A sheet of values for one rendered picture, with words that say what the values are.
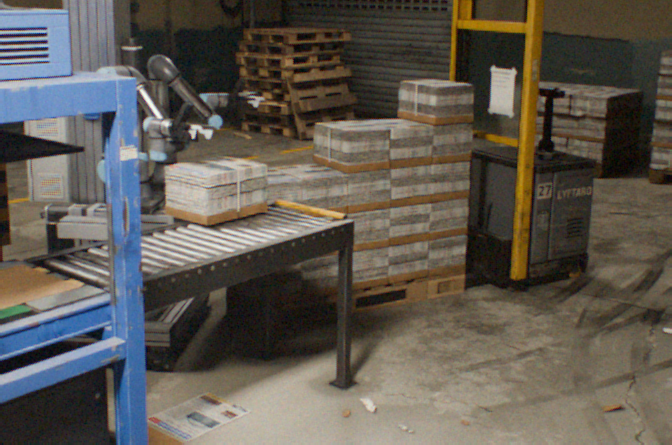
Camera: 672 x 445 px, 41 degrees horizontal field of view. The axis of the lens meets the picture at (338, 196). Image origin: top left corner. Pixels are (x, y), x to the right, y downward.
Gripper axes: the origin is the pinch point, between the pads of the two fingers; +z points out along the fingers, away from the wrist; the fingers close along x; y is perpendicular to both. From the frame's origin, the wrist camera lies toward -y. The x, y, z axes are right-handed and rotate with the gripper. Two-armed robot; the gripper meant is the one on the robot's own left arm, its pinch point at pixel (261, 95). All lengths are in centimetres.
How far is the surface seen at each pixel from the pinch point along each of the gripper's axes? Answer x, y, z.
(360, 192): 38, 47, 49
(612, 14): -410, 20, 537
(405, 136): 29, 18, 78
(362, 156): 36, 27, 50
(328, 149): 17.7, 27.7, 35.8
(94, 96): 206, -55, -109
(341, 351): 134, 89, 6
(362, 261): 44, 87, 51
